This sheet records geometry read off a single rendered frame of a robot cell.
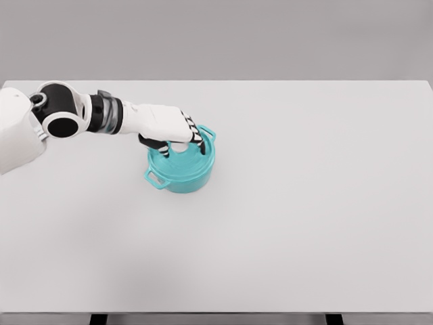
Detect white striped left robot hand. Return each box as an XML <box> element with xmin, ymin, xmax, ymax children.
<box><xmin>137</xmin><ymin>104</ymin><xmax>207</xmax><ymax>159</ymax></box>

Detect teal pot lid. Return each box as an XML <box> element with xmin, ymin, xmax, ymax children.
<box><xmin>147</xmin><ymin>128</ymin><xmax>215</xmax><ymax>180</ymax></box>

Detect teal pot with handles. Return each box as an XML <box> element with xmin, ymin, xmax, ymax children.
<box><xmin>143</xmin><ymin>124</ymin><xmax>217</xmax><ymax>194</ymax></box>

